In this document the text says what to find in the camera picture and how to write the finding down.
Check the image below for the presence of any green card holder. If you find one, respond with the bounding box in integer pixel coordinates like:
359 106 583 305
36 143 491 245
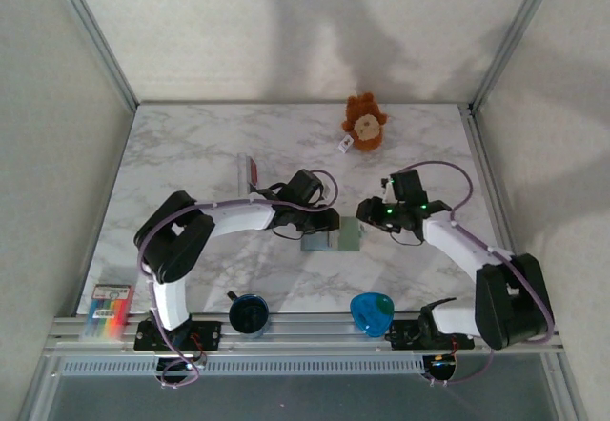
299 215 365 253

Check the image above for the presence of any red card case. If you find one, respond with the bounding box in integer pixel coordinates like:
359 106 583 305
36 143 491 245
236 152 262 194

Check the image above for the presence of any brown plush toy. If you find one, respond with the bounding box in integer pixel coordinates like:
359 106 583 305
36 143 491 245
340 91 388 154

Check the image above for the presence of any blue and green plastic bowl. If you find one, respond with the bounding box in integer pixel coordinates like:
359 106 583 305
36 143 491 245
349 291 396 338

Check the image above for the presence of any dark blue cup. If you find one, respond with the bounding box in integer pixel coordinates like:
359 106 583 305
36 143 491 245
226 291 271 340

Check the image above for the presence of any circuit board with green light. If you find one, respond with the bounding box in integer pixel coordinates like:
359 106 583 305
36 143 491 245
155 354 207 380
422 353 459 382

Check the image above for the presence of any coloured marker pen pack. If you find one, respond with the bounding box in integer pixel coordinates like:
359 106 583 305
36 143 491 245
82 283 133 342

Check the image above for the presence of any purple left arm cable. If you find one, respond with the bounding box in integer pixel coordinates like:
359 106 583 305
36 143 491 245
136 169 340 390

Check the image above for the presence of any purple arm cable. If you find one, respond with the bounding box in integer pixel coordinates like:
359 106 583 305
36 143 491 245
402 160 558 387
136 169 340 390

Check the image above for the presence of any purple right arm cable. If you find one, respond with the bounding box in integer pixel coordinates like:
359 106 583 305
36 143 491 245
402 160 558 387

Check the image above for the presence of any aluminium side rail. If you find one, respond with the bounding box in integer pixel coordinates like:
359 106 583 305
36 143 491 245
458 104 533 312

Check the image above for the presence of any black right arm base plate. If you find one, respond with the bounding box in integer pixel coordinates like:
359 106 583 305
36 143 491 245
388 318 478 351

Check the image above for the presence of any aluminium front rail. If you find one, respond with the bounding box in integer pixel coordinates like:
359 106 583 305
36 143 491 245
45 313 563 360

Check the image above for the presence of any grey slotted cable duct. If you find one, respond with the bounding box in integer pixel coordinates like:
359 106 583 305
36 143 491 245
61 356 428 378

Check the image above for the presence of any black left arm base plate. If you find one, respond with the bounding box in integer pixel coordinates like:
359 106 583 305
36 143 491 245
133 320 224 352

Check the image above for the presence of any aluminium frame post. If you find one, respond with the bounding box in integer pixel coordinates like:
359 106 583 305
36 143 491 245
468 0 564 112
44 0 141 112

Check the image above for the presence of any aluminium lower frame strut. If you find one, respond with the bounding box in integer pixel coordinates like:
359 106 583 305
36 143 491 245
17 354 64 421
542 354 588 421

